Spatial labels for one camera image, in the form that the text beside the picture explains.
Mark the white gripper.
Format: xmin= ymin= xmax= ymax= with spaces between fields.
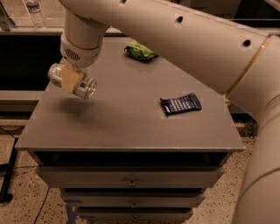
xmin=60 ymin=34 xmax=102 ymax=93

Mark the silver green 7up can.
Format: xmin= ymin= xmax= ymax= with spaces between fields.
xmin=48 ymin=63 xmax=97 ymax=100

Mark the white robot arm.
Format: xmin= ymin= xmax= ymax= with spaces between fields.
xmin=59 ymin=0 xmax=280 ymax=224

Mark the green chip bag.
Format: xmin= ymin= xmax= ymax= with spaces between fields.
xmin=124 ymin=41 xmax=158 ymax=61

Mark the clear plastic water bottle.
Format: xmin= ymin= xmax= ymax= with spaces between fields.
xmin=24 ymin=0 xmax=46 ymax=31

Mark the grey drawer cabinet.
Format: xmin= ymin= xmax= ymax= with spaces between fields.
xmin=17 ymin=37 xmax=243 ymax=222

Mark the dark blue snack packet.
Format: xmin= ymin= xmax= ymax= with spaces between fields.
xmin=160 ymin=93 xmax=202 ymax=116

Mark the black stand leg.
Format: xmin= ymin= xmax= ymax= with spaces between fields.
xmin=0 ymin=137 xmax=18 ymax=203

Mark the black floor cable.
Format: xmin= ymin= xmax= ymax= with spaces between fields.
xmin=0 ymin=125 xmax=51 ymax=224

